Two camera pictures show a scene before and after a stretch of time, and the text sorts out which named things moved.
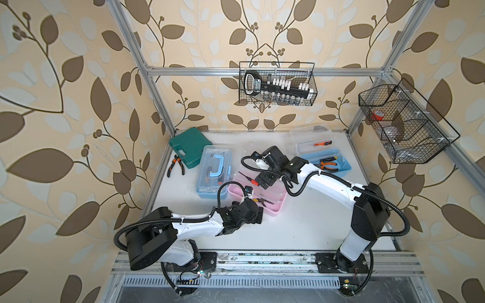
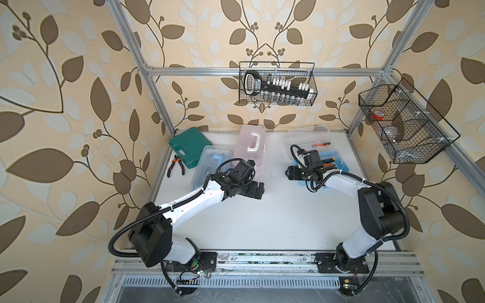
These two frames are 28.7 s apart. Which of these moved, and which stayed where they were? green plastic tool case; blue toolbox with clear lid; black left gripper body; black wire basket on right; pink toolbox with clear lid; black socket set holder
Moved: black left gripper body; pink toolbox with clear lid
Stayed: black wire basket on right; blue toolbox with clear lid; black socket set holder; green plastic tool case
